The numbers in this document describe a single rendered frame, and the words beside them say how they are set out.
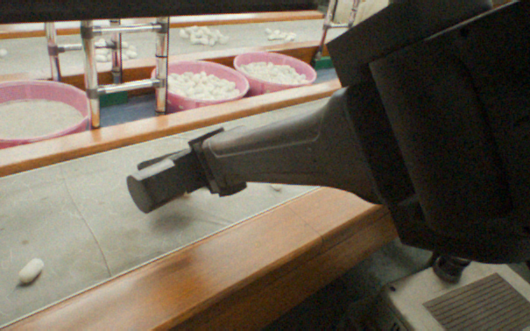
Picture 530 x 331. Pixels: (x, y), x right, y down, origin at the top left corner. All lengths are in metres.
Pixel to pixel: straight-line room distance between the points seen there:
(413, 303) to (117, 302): 0.72
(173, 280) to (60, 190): 0.29
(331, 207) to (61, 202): 0.47
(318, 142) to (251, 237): 0.43
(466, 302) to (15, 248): 0.98
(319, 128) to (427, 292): 0.92
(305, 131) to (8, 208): 0.59
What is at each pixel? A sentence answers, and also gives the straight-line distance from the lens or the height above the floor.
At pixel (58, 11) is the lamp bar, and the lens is 0.57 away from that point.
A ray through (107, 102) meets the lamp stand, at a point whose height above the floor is 0.69.
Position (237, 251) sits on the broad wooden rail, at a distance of 0.61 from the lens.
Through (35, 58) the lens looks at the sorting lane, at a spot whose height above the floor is 0.74.
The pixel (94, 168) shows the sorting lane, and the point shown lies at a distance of 0.80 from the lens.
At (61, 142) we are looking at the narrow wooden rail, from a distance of 0.84.
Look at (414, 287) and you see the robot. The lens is 1.10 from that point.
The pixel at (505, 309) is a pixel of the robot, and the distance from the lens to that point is 1.20.
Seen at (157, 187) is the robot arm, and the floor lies 0.89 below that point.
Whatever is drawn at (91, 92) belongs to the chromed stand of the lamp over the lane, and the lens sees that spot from 0.85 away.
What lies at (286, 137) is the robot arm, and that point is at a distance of 0.25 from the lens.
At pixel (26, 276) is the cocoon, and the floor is 0.76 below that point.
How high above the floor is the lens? 1.21
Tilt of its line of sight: 35 degrees down
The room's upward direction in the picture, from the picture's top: 11 degrees clockwise
